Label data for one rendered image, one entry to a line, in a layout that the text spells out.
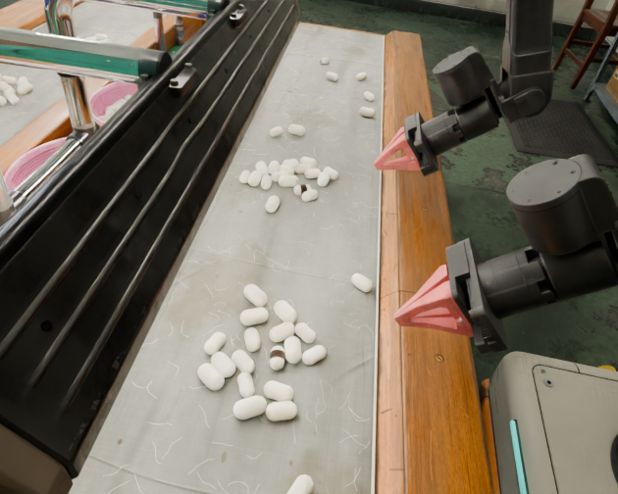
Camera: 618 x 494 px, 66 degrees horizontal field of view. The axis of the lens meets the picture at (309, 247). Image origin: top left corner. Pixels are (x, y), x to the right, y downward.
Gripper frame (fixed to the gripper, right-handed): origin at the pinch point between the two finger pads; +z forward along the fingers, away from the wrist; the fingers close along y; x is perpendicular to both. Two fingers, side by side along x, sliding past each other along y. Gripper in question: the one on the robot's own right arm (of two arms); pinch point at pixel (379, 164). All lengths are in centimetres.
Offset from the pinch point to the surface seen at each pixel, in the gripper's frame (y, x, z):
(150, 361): 40.9, -11.1, 24.0
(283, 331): 34.5, -2.6, 11.5
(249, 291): 28.9, -6.4, 15.8
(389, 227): 9.0, 6.8, 1.6
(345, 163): -11.6, 2.4, 9.3
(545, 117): -230, 142, -38
